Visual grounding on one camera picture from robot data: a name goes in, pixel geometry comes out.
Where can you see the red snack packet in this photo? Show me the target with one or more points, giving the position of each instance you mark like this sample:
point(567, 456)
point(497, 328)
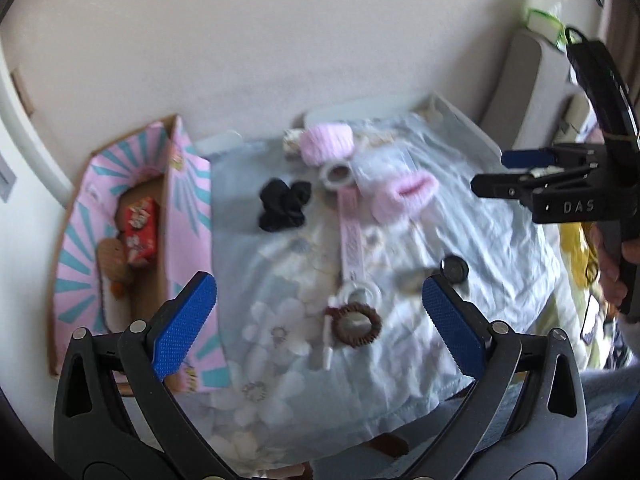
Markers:
point(141, 232)

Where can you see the clear plastic floss box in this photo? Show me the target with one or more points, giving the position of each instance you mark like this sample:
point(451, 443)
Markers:
point(373, 168)

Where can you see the brown plush toy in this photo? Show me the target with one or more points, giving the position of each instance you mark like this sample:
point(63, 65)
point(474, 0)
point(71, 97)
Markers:
point(113, 266)

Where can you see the pink teal cardboard box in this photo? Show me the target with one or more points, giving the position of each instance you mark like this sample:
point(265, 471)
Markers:
point(158, 161)

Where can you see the pink long box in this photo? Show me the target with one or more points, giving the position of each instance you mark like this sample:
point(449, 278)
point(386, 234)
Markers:
point(351, 243)

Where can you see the blue floral patterned box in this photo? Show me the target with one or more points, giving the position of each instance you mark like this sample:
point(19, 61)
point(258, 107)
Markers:
point(291, 142)

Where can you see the black scrunchie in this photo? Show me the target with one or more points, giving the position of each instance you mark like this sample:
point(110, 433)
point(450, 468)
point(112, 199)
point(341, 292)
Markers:
point(283, 205)

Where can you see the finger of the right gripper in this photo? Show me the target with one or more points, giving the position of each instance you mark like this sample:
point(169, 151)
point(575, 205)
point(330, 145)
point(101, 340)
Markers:
point(518, 187)
point(525, 159)

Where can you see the white large clip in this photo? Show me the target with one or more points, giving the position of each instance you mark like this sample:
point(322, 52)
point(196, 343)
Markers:
point(336, 174)

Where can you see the grey sofa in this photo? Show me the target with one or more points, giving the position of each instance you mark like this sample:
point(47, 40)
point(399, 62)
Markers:
point(536, 101)

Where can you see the light blue floral cloth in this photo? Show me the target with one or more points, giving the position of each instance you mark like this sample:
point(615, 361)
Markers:
point(282, 406)

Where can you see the black round cap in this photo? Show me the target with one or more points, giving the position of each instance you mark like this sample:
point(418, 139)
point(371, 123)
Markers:
point(454, 269)

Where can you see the person's right hand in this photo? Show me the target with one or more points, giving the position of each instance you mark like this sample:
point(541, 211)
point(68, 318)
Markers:
point(613, 288)

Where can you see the white tape roll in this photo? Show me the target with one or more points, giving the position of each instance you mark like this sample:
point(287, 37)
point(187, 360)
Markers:
point(367, 293)

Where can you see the green plastic bag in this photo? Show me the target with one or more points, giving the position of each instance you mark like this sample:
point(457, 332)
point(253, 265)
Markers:
point(548, 25)

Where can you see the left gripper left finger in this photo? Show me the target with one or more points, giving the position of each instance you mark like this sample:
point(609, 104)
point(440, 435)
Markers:
point(114, 416)

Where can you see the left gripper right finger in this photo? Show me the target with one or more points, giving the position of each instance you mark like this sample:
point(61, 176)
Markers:
point(525, 416)

